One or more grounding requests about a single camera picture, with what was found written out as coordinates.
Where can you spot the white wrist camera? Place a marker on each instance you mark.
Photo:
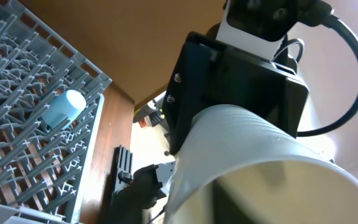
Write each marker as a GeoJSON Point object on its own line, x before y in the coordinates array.
{"type": "Point", "coordinates": [257, 26]}

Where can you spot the light blue cup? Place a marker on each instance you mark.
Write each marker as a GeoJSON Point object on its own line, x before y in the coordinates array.
{"type": "Point", "coordinates": [67, 105]}

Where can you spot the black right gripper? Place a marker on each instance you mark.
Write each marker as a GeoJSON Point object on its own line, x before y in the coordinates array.
{"type": "Point", "coordinates": [209, 73]}

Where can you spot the grey dishwasher rack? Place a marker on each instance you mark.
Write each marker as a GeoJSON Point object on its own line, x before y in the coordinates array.
{"type": "Point", "coordinates": [43, 170]}

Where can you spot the white cup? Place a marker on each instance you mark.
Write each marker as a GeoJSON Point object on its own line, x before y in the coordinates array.
{"type": "Point", "coordinates": [235, 167]}

